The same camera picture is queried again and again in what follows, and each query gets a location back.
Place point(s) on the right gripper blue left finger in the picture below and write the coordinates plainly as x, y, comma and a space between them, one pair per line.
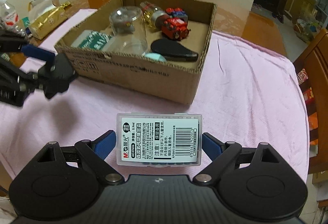
104, 144

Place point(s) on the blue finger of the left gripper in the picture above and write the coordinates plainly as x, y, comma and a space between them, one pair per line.
38, 53

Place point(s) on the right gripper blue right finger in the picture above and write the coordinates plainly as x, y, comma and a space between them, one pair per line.
212, 147

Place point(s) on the clear refill case with barcode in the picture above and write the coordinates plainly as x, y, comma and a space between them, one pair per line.
158, 140

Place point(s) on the white green medical bottle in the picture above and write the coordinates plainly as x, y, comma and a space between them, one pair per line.
93, 40

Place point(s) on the clear plastic cup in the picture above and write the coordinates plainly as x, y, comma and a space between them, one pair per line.
134, 43

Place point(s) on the mint green earbud case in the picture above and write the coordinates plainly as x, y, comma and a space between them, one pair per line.
155, 56

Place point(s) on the black oval case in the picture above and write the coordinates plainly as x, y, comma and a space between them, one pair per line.
173, 50

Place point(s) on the red toy train block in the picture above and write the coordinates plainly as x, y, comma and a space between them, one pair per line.
175, 29

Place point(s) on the gold capsule bottle silver cap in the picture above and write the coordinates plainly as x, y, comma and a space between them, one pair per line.
153, 15

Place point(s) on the blue black toy train block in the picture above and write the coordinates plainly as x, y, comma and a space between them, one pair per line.
177, 13

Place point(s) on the black square device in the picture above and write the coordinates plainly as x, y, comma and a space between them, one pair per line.
55, 77

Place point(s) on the grey plush toy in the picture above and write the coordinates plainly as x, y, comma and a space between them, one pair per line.
122, 25

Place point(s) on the gold tissue pack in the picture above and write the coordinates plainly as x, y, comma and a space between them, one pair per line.
49, 21

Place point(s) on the plastic water bottle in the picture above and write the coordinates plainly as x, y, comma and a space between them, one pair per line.
10, 18

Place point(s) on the pink table cloth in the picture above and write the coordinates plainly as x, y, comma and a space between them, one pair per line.
247, 94

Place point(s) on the brown cardboard box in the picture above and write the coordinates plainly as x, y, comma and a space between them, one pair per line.
173, 80

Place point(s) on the wooden chair at right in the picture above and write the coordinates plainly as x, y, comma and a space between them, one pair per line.
314, 61

